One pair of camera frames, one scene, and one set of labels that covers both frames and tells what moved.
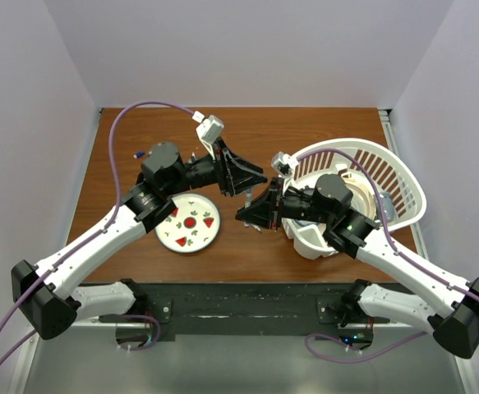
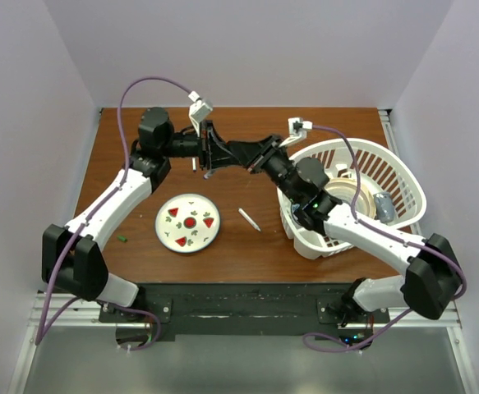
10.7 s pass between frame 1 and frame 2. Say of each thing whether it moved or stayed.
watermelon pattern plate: stayed
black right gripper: moved
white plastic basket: stayed
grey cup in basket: stayed
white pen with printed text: moved
